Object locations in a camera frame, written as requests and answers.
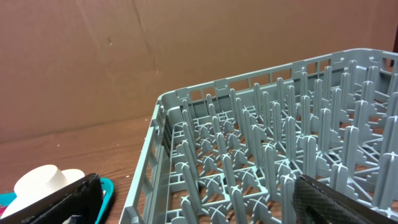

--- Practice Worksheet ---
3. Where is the teal plastic tray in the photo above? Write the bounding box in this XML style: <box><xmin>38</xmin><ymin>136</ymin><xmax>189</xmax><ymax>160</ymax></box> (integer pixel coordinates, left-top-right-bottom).
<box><xmin>1</xmin><ymin>177</ymin><xmax>114</xmax><ymax>224</ymax></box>

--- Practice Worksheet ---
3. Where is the white paper cup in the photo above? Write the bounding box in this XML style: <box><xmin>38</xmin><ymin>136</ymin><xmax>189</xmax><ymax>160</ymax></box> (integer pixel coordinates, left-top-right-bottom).
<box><xmin>14</xmin><ymin>165</ymin><xmax>68</xmax><ymax>201</ymax></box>

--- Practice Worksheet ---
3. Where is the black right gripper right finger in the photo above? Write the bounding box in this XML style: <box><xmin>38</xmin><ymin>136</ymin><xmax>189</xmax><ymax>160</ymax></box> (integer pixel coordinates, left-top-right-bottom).
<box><xmin>292</xmin><ymin>175</ymin><xmax>397</xmax><ymax>224</ymax></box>

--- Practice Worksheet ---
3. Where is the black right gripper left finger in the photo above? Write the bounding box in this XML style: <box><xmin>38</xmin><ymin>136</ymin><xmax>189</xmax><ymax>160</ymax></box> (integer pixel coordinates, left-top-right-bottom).
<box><xmin>1</xmin><ymin>173</ymin><xmax>103</xmax><ymax>224</ymax></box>

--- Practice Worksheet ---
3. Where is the grey plastic dish rack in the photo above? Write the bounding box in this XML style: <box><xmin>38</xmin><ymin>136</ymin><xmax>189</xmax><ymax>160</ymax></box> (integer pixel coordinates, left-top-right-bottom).
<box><xmin>119</xmin><ymin>49</ymin><xmax>397</xmax><ymax>223</ymax></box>

